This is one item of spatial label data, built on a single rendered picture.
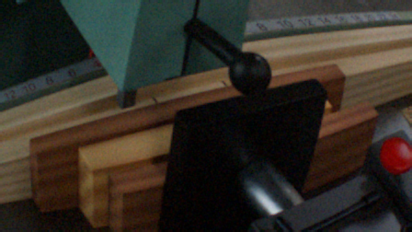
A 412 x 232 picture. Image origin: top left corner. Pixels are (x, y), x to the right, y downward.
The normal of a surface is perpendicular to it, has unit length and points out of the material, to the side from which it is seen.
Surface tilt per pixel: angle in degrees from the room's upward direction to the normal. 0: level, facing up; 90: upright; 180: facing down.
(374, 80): 90
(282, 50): 0
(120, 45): 90
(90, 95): 0
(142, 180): 0
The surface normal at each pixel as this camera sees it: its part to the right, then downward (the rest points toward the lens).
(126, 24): -0.85, 0.22
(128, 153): 0.15, -0.78
